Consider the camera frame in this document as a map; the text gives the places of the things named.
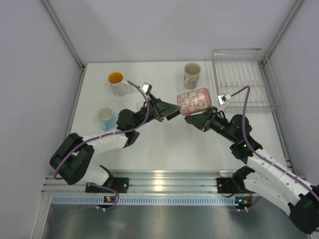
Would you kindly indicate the aluminium mounting rail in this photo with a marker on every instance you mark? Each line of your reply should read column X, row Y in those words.
column 172, row 182

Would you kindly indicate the beige tall patterned mug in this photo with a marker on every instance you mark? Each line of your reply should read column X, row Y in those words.
column 191, row 75

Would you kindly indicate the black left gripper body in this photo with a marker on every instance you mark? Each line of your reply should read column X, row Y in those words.
column 152, row 113

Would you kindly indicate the white mug orange inside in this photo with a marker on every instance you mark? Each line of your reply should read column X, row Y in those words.
column 119, row 86

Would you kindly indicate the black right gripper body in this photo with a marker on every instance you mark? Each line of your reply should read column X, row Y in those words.
column 216, row 122

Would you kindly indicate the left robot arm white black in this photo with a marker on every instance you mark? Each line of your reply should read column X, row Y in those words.
column 74, row 159

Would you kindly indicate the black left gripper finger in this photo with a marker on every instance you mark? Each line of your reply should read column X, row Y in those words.
column 163, row 109
column 173, row 115

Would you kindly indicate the light blue white cup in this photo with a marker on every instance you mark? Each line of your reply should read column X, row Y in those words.
column 107, row 118

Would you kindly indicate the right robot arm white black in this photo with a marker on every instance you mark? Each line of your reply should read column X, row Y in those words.
column 262, row 174

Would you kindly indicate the pink patterned mug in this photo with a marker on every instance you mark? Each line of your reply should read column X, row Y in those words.
column 194, row 101

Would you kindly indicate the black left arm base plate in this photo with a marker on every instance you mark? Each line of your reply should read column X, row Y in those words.
column 118, row 184

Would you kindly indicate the grey slotted cable duct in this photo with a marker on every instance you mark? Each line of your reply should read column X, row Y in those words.
column 128, row 200

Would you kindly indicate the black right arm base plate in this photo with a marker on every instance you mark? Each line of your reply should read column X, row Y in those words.
column 228, row 187

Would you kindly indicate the metal wire dish rack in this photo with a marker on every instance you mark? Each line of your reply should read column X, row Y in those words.
column 233, row 69

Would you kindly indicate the clear glass cup left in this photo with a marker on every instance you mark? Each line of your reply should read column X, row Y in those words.
column 140, row 105

